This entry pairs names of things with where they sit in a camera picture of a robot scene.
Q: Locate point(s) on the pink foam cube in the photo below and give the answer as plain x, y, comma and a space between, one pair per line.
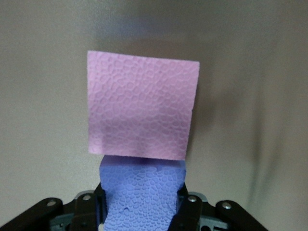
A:
142, 103

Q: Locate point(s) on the purple foam cube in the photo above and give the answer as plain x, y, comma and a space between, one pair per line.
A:
142, 192

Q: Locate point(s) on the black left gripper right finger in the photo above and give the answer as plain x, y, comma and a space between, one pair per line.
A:
192, 211

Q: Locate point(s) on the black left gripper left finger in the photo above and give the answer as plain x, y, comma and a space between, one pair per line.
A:
84, 211

